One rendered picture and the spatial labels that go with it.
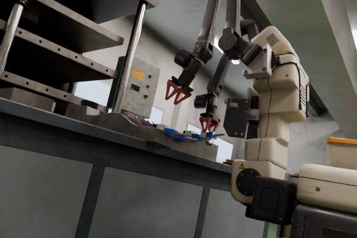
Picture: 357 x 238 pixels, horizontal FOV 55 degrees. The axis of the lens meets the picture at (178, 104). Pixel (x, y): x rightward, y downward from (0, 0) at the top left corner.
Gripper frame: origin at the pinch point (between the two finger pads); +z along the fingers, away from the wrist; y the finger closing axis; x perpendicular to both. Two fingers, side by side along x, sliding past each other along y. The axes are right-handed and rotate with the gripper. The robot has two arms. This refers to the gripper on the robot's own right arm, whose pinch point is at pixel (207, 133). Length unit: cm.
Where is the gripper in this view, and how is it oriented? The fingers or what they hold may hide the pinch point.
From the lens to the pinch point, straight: 177.1
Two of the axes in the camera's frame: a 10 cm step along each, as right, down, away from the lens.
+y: -6.5, -4.2, -6.3
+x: 7.4, -1.5, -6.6
